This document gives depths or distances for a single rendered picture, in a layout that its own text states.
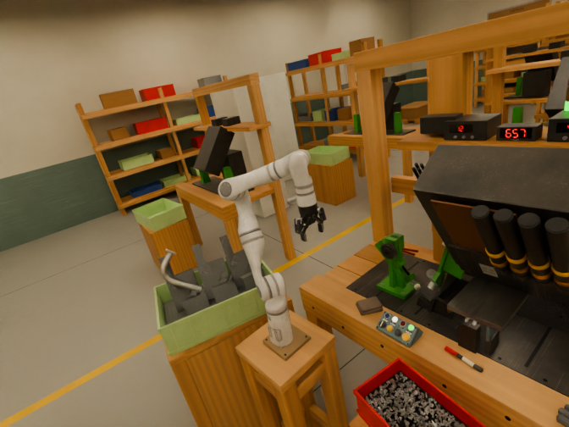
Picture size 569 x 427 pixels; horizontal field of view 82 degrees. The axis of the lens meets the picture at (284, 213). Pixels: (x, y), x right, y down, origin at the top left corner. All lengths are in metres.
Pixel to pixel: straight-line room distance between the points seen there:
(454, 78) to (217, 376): 1.76
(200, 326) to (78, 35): 6.78
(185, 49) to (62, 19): 2.24
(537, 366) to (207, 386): 1.42
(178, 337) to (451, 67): 1.67
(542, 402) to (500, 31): 1.18
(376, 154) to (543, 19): 0.83
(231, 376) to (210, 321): 0.37
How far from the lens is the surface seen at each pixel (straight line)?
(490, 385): 1.32
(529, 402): 1.31
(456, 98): 1.55
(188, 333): 1.73
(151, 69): 7.96
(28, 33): 7.80
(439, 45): 1.57
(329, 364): 1.57
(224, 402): 2.05
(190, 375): 1.86
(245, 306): 1.73
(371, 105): 1.78
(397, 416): 1.24
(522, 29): 1.46
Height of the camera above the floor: 1.90
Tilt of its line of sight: 22 degrees down
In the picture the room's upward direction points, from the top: 12 degrees counter-clockwise
